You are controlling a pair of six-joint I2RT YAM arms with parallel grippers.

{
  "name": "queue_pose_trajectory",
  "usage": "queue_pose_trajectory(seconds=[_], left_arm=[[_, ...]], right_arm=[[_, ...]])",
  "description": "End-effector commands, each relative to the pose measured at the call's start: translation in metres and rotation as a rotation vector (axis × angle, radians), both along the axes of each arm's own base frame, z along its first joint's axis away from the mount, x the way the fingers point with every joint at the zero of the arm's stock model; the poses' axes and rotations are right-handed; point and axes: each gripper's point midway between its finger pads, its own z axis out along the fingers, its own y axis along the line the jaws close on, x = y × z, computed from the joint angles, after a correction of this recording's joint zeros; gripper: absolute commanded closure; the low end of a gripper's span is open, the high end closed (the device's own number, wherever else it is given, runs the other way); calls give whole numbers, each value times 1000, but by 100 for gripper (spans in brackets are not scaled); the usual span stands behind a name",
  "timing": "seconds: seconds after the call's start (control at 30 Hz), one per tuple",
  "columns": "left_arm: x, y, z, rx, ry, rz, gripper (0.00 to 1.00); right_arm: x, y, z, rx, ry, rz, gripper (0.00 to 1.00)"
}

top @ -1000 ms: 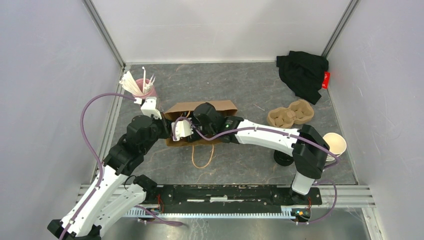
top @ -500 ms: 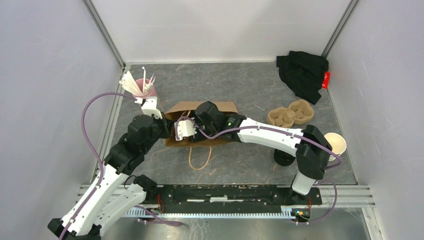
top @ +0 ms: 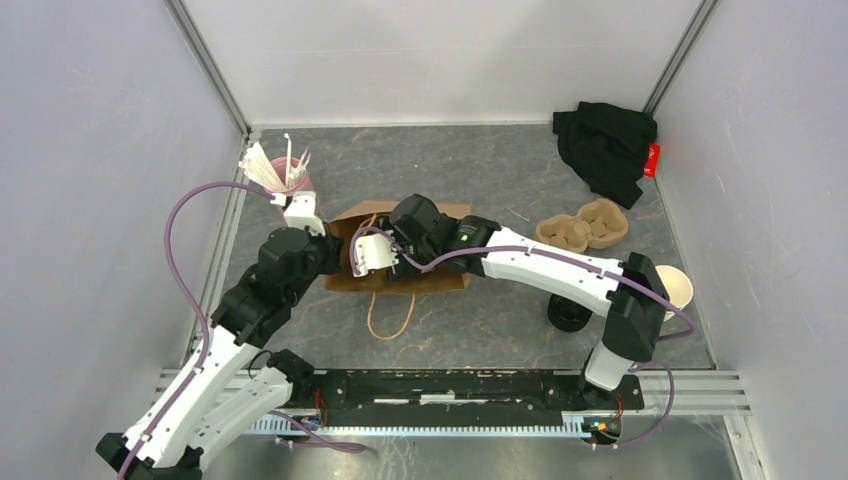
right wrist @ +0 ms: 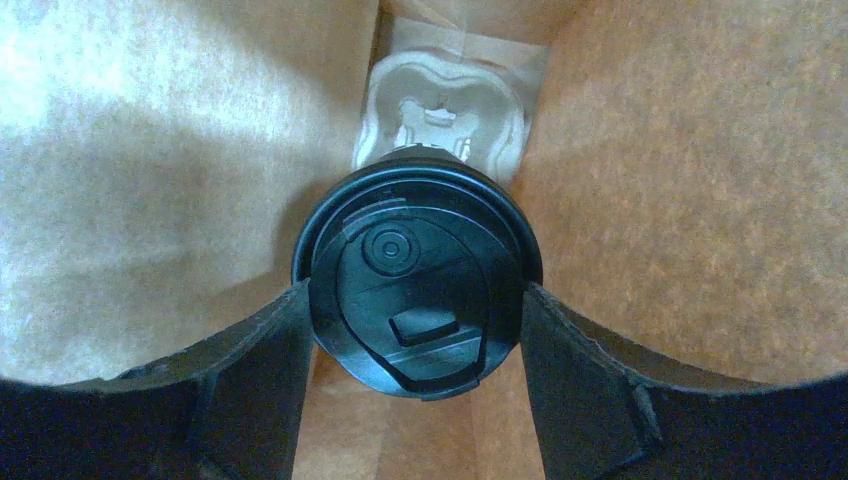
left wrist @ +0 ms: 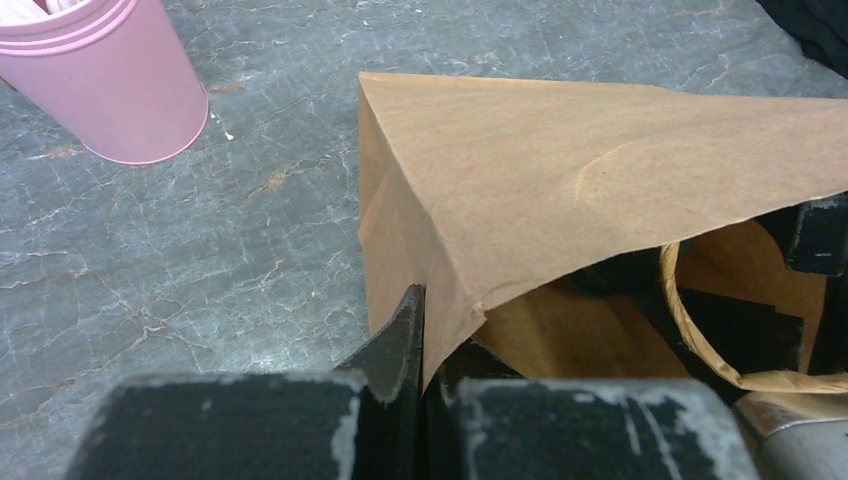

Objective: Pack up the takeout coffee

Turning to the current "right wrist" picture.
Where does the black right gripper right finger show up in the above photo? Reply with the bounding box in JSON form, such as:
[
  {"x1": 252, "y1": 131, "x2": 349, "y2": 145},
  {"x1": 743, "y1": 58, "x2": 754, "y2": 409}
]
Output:
[{"x1": 521, "y1": 284, "x2": 847, "y2": 479}]

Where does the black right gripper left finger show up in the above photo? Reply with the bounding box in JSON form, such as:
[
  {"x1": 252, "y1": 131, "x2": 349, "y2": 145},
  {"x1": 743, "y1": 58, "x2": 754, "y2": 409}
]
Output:
[{"x1": 1, "y1": 282, "x2": 312, "y2": 479}]

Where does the black cup lid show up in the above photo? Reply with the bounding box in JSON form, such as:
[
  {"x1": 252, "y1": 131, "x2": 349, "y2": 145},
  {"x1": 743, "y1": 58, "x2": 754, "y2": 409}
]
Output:
[{"x1": 291, "y1": 145, "x2": 543, "y2": 401}]

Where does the brown paper bag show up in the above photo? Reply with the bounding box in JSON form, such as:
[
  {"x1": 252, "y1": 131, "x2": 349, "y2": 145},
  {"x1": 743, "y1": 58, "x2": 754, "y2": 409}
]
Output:
[{"x1": 1, "y1": 1, "x2": 847, "y2": 479}]

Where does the single cardboard cup carrier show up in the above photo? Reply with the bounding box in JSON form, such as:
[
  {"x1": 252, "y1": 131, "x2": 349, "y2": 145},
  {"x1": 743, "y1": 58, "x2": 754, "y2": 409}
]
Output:
[{"x1": 352, "y1": 51, "x2": 527, "y2": 186}]

